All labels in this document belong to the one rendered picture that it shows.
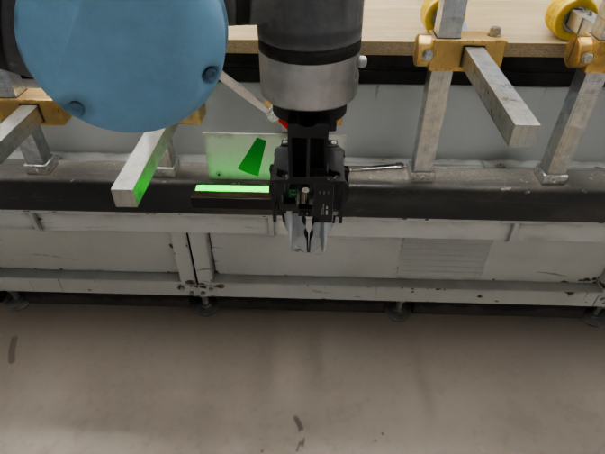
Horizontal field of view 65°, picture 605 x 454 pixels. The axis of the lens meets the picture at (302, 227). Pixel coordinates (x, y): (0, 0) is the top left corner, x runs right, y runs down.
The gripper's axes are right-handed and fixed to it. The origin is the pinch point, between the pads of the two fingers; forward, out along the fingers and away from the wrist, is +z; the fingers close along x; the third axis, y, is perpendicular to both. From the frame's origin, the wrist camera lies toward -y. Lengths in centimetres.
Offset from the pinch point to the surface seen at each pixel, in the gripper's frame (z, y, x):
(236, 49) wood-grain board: -5, -51, -16
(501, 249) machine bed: 53, -58, 54
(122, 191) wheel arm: -2.5, -5.9, -24.8
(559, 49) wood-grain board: -6, -52, 48
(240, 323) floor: 83, -52, -23
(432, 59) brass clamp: -11.2, -31.5, 18.9
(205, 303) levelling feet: 80, -57, -35
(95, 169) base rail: 13, -34, -43
